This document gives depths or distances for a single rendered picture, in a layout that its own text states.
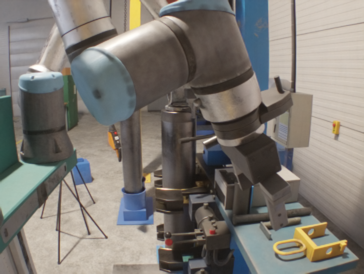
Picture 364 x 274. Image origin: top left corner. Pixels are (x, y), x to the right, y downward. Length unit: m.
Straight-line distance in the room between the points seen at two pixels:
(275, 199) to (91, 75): 0.27
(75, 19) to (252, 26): 1.37
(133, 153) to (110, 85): 2.74
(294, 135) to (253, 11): 0.93
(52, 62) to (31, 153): 0.36
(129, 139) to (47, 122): 2.16
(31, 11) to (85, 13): 13.47
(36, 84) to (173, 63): 0.60
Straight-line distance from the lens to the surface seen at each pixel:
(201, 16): 0.33
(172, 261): 1.84
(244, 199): 1.23
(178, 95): 1.59
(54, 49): 1.05
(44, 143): 0.85
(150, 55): 0.29
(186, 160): 1.65
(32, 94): 0.85
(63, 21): 0.43
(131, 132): 2.94
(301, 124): 2.06
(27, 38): 13.66
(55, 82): 0.86
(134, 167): 3.05
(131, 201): 3.19
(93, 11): 0.42
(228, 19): 0.34
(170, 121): 1.59
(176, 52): 0.30
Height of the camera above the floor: 1.70
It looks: 13 degrees down
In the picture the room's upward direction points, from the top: straight up
